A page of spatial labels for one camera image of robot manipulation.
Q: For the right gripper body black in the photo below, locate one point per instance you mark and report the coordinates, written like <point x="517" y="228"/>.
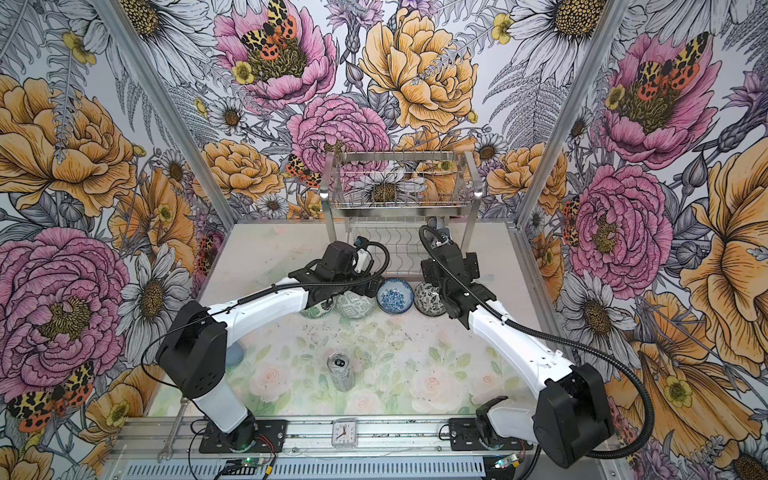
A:
<point x="428" y="270"/>

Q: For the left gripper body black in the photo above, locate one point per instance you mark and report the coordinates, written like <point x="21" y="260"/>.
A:
<point x="351" y="277"/>

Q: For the dark grey petal bowl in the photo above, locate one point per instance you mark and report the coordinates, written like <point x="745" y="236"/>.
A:
<point x="439" y="224"/>

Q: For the blue floral bowl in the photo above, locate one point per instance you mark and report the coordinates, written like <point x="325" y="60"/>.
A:
<point x="395" y="296"/>

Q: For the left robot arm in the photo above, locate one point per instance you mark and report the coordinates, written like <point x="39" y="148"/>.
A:
<point x="193" y="353"/>

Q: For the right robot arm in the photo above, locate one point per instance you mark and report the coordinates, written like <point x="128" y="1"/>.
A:
<point x="571" y="416"/>

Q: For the steel two-tier dish rack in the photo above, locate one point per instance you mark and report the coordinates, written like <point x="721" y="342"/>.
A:
<point x="387" y="196"/>

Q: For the green leaf pattern bowl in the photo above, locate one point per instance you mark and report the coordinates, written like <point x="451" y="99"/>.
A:
<point x="319" y="310"/>

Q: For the dark speckled pattern bowl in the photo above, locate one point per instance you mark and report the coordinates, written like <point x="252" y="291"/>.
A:
<point x="427" y="300"/>

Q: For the green geometric pattern bowl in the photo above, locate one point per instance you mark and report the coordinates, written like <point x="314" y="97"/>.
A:
<point x="353" y="306"/>

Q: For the silver drink can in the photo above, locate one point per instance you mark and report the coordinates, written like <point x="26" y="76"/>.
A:
<point x="341" y="372"/>

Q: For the small white clock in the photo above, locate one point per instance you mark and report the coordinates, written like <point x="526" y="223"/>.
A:
<point x="344" y="433"/>

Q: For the steel wrench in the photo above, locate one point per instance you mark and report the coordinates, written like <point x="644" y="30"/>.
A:
<point x="166" y="452"/>

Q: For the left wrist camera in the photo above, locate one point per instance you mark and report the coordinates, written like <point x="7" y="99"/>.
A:
<point x="363" y="258"/>

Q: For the aluminium front rail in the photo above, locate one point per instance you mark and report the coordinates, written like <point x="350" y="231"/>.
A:
<point x="306" y="437"/>

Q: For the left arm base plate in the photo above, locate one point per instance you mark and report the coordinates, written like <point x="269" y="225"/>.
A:
<point x="252" y="436"/>

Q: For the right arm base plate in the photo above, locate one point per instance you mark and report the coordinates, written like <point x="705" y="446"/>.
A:
<point x="464" y="434"/>

